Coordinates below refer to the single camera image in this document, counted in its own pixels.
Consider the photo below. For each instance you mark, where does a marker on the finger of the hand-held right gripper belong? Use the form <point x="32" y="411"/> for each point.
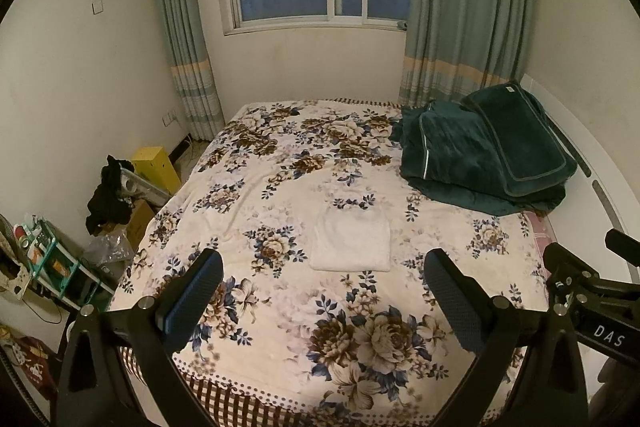
<point x="567" y="269"/>
<point x="622" y="247"/>

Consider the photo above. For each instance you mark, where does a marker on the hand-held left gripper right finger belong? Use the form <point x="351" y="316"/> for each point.
<point x="452" y="302"/>

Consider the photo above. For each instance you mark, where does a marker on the white headboard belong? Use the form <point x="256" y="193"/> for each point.
<point x="595" y="167"/>

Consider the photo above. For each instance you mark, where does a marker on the teal storage rack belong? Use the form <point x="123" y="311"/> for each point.
<point x="60" y="264"/>

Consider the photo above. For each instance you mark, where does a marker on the black clothes pile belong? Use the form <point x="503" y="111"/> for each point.
<point x="107" y="197"/>

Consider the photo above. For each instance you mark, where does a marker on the white wall switch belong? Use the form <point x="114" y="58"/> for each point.
<point x="98" y="6"/>

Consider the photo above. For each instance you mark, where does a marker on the grey plastic case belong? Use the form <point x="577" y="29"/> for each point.
<point x="147" y="189"/>

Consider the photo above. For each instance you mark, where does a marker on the red patterned cloth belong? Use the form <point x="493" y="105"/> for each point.
<point x="32" y="364"/>

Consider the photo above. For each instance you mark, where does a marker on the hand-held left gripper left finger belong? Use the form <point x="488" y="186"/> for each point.
<point x="192" y="302"/>

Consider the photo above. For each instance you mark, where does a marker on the green striped curtain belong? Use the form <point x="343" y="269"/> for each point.
<point x="465" y="7"/>
<point x="185" y="32"/>

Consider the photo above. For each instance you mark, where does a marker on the white wall socket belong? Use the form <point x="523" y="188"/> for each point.
<point x="169" y="118"/>

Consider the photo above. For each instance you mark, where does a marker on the dark green quilt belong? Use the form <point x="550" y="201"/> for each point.
<point x="450" y="157"/>

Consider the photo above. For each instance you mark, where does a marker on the brown cardboard box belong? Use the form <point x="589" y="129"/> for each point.
<point x="140" y="222"/>

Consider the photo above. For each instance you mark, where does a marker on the yellow box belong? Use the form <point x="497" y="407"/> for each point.
<point x="157" y="167"/>

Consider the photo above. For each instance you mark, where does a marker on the clear plastic bag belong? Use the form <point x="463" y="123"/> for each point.
<point x="107" y="252"/>

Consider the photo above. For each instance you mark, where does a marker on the pink bed sheet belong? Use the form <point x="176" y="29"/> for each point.
<point x="542" y="229"/>

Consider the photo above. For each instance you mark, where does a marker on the dark green pillow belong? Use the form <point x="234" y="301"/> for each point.
<point x="525" y="142"/>

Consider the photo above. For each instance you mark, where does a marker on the white knit garment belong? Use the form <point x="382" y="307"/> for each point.
<point x="350" y="239"/>

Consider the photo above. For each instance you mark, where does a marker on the floral printed blanket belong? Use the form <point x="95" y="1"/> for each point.
<point x="280" y="187"/>

